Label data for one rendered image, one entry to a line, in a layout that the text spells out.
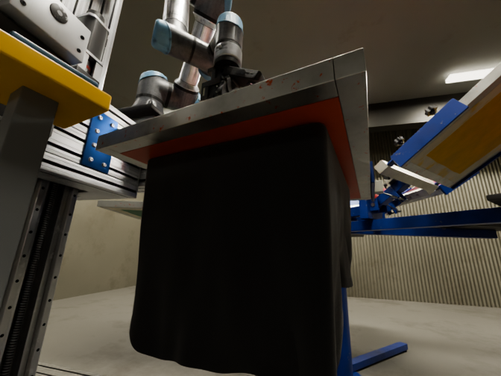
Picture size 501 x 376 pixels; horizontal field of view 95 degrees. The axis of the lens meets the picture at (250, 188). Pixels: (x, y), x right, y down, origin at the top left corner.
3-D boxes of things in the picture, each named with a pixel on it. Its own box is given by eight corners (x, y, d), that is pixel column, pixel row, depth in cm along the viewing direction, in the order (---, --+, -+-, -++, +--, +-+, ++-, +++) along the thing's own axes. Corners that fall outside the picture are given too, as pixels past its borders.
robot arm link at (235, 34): (235, 40, 71) (249, 18, 64) (232, 69, 68) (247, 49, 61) (211, 27, 67) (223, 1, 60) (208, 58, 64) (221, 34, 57)
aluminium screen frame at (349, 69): (366, 70, 29) (363, 46, 30) (95, 150, 55) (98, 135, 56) (371, 199, 96) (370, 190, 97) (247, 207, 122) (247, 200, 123)
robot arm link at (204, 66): (187, 53, 74) (199, 26, 65) (219, 68, 80) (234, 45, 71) (185, 73, 72) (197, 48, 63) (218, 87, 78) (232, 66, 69)
